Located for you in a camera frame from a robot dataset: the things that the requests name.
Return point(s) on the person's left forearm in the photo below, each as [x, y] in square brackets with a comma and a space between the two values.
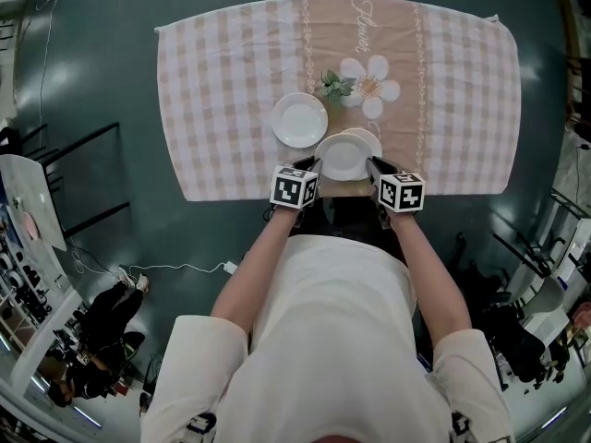
[254, 270]

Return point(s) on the person's white shirt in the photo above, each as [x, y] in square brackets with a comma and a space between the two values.
[332, 339]

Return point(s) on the small green potted plant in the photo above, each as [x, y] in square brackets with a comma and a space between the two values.
[337, 86]

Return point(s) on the grey chair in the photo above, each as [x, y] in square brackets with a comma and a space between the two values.
[547, 302]

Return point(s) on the white power strip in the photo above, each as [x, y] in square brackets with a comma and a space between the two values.
[230, 266]

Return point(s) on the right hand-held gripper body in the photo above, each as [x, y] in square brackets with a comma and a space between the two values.
[401, 192]

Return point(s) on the pink checkered tablecloth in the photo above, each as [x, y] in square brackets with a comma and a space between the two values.
[221, 86]

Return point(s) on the white plate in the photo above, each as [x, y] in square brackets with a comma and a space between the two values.
[300, 119]
[344, 157]
[375, 140]

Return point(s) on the grey table with black legs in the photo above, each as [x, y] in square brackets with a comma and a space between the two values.
[32, 183]

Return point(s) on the pink dish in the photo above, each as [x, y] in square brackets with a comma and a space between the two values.
[31, 226]

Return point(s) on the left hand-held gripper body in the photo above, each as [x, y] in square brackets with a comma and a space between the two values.
[293, 189]

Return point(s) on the person's black trousers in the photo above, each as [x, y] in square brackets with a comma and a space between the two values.
[351, 224]

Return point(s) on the black bag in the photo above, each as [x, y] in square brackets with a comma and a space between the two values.
[512, 344]

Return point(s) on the person's right forearm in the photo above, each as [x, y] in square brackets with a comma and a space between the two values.
[429, 275]

